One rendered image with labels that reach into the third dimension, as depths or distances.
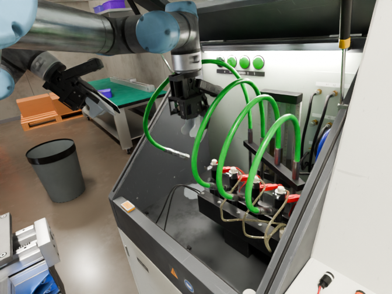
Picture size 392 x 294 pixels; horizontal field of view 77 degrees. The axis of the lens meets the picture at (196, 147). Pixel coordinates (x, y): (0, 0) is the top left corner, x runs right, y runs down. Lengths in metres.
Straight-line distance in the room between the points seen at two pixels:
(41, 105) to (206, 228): 5.57
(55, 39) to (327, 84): 0.70
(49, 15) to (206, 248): 0.77
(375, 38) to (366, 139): 0.19
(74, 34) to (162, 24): 0.15
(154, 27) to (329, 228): 0.57
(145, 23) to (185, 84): 0.19
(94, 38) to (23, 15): 0.31
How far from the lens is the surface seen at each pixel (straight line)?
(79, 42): 0.51
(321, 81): 0.85
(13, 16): 0.23
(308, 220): 0.60
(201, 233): 0.96
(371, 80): 0.59
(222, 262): 0.88
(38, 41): 0.46
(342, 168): 0.62
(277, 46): 0.87
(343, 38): 0.58
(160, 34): 0.51
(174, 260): 0.76
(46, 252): 0.91
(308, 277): 0.68
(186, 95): 0.65
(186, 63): 0.63
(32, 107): 6.23
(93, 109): 0.78
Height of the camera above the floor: 1.52
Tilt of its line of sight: 26 degrees down
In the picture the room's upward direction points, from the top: 6 degrees counter-clockwise
